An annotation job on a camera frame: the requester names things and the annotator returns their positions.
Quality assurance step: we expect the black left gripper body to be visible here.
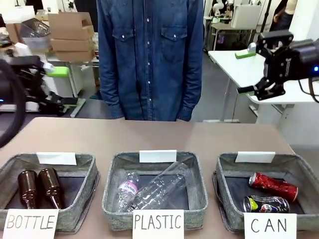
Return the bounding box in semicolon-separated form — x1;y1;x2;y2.
13;55;47;102

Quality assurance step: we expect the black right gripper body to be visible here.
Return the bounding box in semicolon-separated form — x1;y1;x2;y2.
263;46;301;84

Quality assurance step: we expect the brown glass bottle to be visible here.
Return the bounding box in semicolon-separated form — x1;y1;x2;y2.
37;168;66;210
17;170;39;210

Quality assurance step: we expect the crushed red can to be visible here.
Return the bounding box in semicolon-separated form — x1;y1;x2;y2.
248;171;299;203

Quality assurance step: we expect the small clear plastic water bottle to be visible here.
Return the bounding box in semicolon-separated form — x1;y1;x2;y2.
115;171;141;213

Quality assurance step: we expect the crushed dark can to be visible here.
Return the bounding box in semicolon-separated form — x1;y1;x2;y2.
243;195;291;214

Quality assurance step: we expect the large clear plastic bottle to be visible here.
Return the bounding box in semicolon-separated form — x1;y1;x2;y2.
127;161;189;212

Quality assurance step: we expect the black perforated basket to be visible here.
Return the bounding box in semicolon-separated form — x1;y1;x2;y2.
21;20;50;38

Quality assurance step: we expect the grey fabric basket can label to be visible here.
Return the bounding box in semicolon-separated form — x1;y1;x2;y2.
212;151;319;234

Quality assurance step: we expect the grey fabric basket bottle label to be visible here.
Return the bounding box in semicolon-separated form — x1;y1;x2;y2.
0;152;100;234

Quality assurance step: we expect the grey fabric basket plastic label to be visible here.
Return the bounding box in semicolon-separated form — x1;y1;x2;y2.
102;150;209;231

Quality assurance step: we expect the white paper sign CAN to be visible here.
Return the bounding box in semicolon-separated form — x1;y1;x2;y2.
243;212;298;239

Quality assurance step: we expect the flat cardboard box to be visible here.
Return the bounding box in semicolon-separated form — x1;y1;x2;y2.
50;25;96;41
55;50;96;62
51;38;95;52

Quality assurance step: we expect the black stand pole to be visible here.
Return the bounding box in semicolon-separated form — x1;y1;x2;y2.
261;0;272;33

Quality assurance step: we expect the background person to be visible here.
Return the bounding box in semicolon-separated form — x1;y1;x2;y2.
272;0;299;32

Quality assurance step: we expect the white background box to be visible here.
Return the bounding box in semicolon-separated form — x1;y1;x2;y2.
230;4;263;28

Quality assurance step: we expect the clear plastic container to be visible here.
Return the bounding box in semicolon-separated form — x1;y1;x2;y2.
20;26;53;47

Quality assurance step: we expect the white background table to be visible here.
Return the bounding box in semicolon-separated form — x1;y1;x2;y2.
207;49;319;105

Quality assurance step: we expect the small upright cardboard box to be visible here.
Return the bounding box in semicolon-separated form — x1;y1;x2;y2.
5;22;24;43

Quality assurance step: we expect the open cardboard box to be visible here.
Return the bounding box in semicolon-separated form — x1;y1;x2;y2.
47;12;95;30

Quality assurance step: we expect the white foam box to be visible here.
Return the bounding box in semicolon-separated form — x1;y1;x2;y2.
1;5;37;23

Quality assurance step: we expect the person in denim shirt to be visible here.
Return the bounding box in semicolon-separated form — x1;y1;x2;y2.
96;0;205;122

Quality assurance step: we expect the white paper sign BOTTLE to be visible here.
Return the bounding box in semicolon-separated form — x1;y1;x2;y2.
2;208;60;239

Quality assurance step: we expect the white paper sign PLASTIC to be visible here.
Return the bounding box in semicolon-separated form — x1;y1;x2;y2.
132;209;185;239

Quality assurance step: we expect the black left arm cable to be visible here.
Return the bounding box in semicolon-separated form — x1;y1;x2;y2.
0;59;27;149

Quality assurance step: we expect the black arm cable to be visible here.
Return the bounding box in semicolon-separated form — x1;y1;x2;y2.
298;77;319;103
0;59;27;149

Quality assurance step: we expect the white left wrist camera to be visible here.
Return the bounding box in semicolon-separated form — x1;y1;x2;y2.
13;42;34;57

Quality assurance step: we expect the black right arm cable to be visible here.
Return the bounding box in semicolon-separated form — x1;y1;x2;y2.
298;77;319;103

